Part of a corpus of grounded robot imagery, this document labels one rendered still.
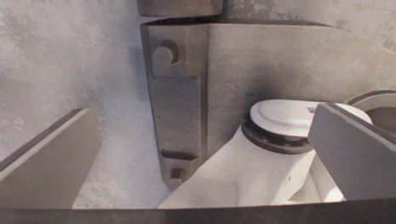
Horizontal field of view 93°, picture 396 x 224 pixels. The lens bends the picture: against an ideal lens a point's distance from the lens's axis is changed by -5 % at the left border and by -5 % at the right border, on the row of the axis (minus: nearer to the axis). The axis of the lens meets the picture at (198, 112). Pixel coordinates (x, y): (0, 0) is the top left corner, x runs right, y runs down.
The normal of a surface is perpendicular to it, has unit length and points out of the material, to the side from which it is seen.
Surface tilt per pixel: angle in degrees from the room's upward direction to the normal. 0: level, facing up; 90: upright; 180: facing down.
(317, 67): 0
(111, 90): 0
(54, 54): 0
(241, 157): 90
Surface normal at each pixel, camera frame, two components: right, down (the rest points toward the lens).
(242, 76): -0.18, 0.49
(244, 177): -0.01, -0.87
